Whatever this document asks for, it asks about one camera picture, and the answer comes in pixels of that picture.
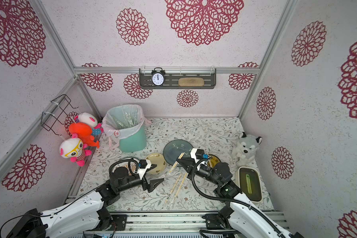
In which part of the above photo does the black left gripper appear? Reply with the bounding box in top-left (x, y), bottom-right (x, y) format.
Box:
top-left (118, 174), bottom-right (165, 193)

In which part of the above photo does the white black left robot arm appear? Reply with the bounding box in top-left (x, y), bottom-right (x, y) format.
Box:
top-left (7, 157), bottom-right (163, 238)

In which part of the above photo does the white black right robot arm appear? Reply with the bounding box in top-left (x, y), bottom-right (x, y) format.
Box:
top-left (176, 148), bottom-right (302, 238)

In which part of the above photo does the dark green glass plate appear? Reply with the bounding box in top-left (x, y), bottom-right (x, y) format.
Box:
top-left (163, 139), bottom-right (193, 166)

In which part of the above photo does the white orange patterned plate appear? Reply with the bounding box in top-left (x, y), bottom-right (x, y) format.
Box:
top-left (120, 162), bottom-right (136, 175)

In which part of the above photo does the yellow black patterned plate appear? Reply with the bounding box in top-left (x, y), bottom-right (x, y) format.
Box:
top-left (208, 154), bottom-right (221, 168)

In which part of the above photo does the small pale yellow plate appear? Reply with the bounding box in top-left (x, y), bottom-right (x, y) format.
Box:
top-left (146, 153), bottom-right (167, 175)

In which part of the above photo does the grey husky plush toy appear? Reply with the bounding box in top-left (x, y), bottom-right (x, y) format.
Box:
top-left (231, 131), bottom-right (262, 167)

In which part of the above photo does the white green rectangular tray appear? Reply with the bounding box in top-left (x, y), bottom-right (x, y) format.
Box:
top-left (236, 167), bottom-right (263, 203)

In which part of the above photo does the green trash bin with bag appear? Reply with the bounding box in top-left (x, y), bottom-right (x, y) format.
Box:
top-left (102, 104), bottom-right (151, 153)

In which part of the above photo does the wooden brush on shelf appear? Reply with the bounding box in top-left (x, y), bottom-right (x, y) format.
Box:
top-left (178, 77), bottom-right (205, 87)

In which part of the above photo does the white plush with yellow glasses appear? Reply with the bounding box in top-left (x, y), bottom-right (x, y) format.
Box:
top-left (59, 133), bottom-right (92, 167)

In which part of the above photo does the red plush toy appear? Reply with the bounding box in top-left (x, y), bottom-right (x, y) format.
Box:
top-left (68, 123), bottom-right (100, 148)

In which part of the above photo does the black alarm clock on shelf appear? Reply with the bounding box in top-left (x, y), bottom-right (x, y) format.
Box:
top-left (151, 67), bottom-right (166, 86)

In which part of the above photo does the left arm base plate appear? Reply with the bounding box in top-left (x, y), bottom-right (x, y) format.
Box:
top-left (84, 214), bottom-right (128, 232)

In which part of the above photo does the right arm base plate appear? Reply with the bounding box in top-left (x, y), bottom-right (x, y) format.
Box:
top-left (201, 213), bottom-right (236, 231)

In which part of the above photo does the grey wall shelf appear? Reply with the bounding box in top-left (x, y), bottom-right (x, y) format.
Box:
top-left (138, 68), bottom-right (217, 89)

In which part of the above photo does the black wire wall basket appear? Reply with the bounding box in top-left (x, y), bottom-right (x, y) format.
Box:
top-left (40, 94), bottom-right (79, 135)

